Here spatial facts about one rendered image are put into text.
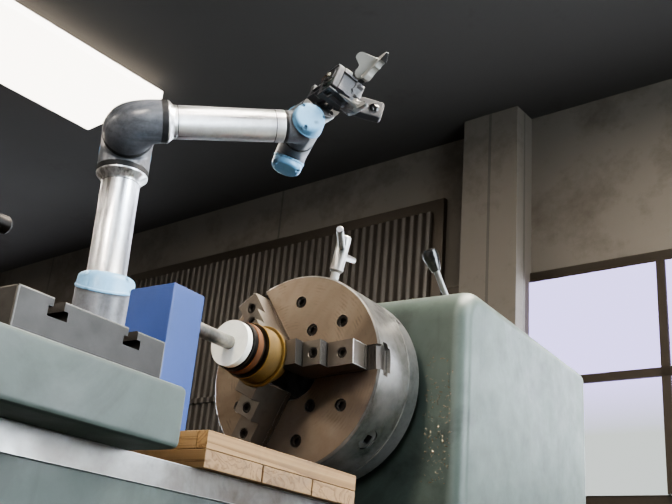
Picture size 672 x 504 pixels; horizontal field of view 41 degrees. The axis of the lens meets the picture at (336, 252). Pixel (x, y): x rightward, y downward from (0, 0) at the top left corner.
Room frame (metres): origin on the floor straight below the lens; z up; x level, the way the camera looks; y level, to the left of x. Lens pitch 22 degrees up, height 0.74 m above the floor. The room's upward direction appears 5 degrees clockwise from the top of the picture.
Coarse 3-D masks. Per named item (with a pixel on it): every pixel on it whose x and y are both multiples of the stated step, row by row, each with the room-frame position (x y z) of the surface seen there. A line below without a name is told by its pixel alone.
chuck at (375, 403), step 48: (288, 288) 1.39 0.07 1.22; (336, 288) 1.33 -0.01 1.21; (336, 336) 1.33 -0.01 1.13; (384, 336) 1.30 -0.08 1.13; (288, 384) 1.44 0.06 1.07; (336, 384) 1.32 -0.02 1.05; (384, 384) 1.30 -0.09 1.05; (288, 432) 1.37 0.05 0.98; (336, 432) 1.32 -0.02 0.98; (384, 432) 1.36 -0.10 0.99
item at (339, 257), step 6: (348, 240) 1.38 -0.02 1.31; (336, 246) 1.38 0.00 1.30; (348, 246) 1.38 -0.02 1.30; (336, 252) 1.38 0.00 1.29; (342, 252) 1.38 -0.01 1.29; (336, 258) 1.38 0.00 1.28; (342, 258) 1.38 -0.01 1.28; (336, 264) 1.38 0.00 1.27; (342, 264) 1.38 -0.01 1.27; (330, 270) 1.39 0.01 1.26; (336, 270) 1.38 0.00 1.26; (342, 270) 1.39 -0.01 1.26; (330, 276) 1.39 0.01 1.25; (336, 276) 1.39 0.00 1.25
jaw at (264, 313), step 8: (256, 296) 1.37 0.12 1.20; (264, 296) 1.42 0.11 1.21; (248, 304) 1.38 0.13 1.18; (256, 304) 1.37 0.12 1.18; (264, 304) 1.38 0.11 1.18; (272, 304) 1.41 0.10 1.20; (248, 312) 1.38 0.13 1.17; (256, 312) 1.34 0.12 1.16; (264, 312) 1.36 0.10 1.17; (272, 312) 1.38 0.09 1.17; (248, 320) 1.35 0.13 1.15; (256, 320) 1.32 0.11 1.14; (264, 320) 1.34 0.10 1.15; (272, 320) 1.37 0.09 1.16; (280, 320) 1.39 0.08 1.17; (280, 328) 1.37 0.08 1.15; (288, 336) 1.38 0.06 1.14
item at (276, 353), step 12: (252, 324) 1.25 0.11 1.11; (264, 336) 1.26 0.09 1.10; (276, 336) 1.28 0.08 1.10; (252, 348) 1.23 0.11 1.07; (264, 348) 1.25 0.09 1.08; (276, 348) 1.27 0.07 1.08; (252, 360) 1.24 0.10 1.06; (264, 360) 1.26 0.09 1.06; (276, 360) 1.27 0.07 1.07; (240, 372) 1.26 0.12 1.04; (252, 372) 1.27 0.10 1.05; (264, 372) 1.27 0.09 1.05; (276, 372) 1.28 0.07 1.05; (252, 384) 1.31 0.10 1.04; (264, 384) 1.29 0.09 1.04
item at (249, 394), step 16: (240, 384) 1.33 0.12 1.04; (272, 384) 1.35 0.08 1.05; (240, 400) 1.35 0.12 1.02; (256, 400) 1.32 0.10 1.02; (272, 400) 1.35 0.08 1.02; (288, 400) 1.37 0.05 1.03; (256, 416) 1.34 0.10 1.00; (272, 416) 1.37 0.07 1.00; (240, 432) 1.37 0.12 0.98; (256, 432) 1.36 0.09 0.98; (272, 432) 1.39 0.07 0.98
